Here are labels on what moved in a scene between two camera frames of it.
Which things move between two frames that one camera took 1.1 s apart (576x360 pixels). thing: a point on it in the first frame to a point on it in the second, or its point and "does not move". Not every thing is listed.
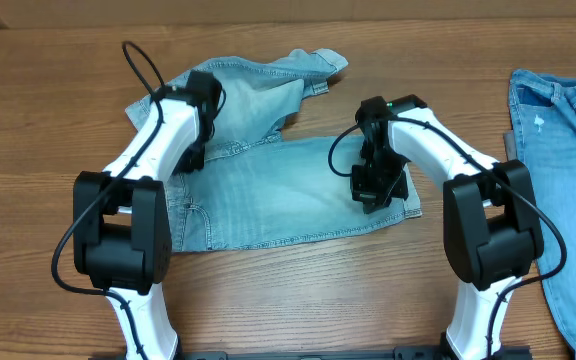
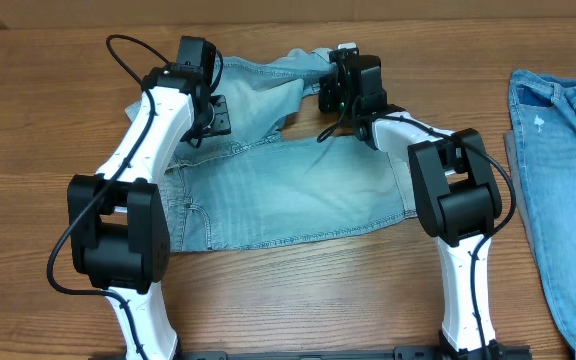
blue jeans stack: x=562 y=134 does not move
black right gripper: x=377 y=192 to x=329 y=95
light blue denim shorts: x=257 y=187 does not move
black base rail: x=385 y=353 does not move
